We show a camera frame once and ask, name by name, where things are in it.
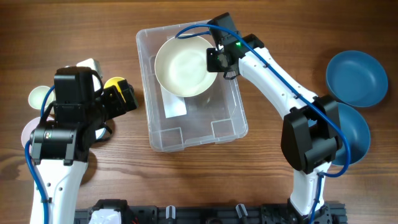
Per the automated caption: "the yellow cup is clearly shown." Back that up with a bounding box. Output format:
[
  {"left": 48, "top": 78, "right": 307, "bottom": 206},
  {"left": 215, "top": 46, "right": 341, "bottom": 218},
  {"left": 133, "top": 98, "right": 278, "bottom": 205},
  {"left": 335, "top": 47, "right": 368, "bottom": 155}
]
[{"left": 104, "top": 77, "right": 125, "bottom": 101}]

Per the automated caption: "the pale green cup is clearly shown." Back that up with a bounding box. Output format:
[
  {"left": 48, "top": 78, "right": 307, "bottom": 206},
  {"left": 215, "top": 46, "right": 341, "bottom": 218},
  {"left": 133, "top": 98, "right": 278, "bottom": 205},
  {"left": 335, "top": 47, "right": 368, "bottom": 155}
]
[{"left": 28, "top": 86, "right": 56, "bottom": 110}]

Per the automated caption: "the cream white bowl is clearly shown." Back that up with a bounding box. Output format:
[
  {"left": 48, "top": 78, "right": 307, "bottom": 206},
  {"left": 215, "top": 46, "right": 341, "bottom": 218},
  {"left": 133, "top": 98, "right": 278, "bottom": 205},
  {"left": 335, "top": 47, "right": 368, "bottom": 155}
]
[{"left": 154, "top": 36, "right": 218, "bottom": 97}]

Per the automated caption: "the clear plastic storage container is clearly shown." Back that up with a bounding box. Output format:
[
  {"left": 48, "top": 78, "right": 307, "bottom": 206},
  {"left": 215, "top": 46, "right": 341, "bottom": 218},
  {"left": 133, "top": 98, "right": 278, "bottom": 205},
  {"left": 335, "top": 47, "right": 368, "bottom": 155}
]
[{"left": 136, "top": 24, "right": 249, "bottom": 152}]

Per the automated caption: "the dark blue bowl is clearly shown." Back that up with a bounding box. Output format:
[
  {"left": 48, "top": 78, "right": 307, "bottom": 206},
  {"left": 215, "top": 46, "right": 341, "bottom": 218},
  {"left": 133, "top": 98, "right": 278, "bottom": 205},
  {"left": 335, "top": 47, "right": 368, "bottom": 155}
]
[
  {"left": 325, "top": 50, "right": 389, "bottom": 108},
  {"left": 338, "top": 103, "right": 371, "bottom": 165}
]

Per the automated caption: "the light blue small bowl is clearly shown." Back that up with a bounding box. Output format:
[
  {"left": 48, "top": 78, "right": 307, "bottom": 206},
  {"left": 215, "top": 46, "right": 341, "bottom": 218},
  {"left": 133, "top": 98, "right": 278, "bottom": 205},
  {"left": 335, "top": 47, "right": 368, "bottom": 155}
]
[{"left": 95, "top": 128, "right": 106, "bottom": 139}]

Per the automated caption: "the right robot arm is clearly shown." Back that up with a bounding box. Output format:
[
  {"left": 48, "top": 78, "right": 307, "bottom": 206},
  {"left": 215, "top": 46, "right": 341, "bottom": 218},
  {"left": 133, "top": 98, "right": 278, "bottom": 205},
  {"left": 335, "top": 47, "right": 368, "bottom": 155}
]
[{"left": 206, "top": 12, "right": 346, "bottom": 223}]

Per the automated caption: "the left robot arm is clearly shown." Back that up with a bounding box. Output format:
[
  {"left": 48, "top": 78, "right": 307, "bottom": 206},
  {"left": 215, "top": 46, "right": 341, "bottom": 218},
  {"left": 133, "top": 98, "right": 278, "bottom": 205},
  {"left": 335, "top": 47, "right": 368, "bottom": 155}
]
[{"left": 25, "top": 67, "right": 138, "bottom": 223}]

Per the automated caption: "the pale pink small bowl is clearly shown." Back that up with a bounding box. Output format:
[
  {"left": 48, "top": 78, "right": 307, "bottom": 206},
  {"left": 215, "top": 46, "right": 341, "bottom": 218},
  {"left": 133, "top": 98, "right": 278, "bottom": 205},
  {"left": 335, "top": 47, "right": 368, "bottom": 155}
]
[{"left": 21, "top": 117, "right": 40, "bottom": 147}]

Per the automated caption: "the right blue cable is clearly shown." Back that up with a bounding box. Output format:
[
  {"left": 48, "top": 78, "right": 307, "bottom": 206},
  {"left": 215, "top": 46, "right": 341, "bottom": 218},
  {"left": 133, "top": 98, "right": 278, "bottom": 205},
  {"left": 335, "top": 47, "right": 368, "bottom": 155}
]
[{"left": 175, "top": 24, "right": 352, "bottom": 224}]

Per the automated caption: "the blue cable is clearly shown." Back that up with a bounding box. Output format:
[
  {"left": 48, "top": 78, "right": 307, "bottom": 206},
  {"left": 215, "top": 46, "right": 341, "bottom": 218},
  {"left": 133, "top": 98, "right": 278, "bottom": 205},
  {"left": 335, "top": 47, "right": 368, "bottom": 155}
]
[
  {"left": 175, "top": 24, "right": 352, "bottom": 224},
  {"left": 24, "top": 84, "right": 56, "bottom": 224}
]

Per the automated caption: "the left blue cable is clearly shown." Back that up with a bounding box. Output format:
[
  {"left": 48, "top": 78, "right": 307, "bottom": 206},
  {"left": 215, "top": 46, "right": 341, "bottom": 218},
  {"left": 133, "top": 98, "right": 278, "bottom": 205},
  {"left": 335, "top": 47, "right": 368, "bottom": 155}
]
[{"left": 24, "top": 84, "right": 56, "bottom": 224}]

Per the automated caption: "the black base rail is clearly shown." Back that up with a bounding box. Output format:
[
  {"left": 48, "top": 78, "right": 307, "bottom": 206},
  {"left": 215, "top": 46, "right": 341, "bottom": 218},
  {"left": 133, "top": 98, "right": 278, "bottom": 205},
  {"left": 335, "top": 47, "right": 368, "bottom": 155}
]
[{"left": 74, "top": 199, "right": 348, "bottom": 224}]

